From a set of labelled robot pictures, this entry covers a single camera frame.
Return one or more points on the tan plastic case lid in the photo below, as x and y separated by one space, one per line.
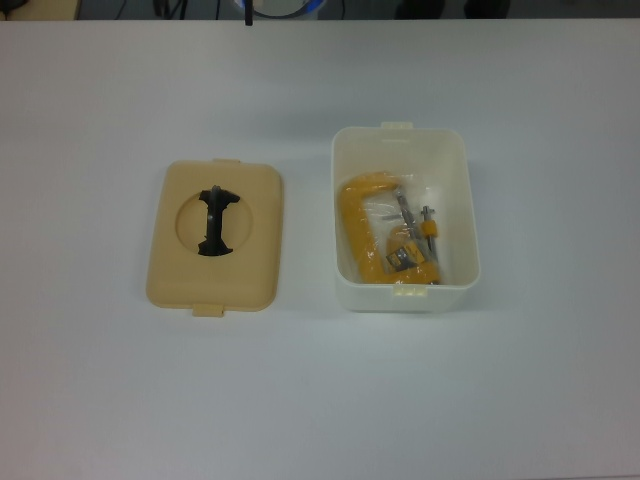
220 285

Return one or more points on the black upright post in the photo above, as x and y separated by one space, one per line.
248 12

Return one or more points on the clear plastic bag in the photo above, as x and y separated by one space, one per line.
384 200

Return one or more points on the yellow C-clamp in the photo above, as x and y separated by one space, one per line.
352 220

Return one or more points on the white plastic case box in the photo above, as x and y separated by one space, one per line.
400 300

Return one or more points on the white and blue round object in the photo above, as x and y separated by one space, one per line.
287 7

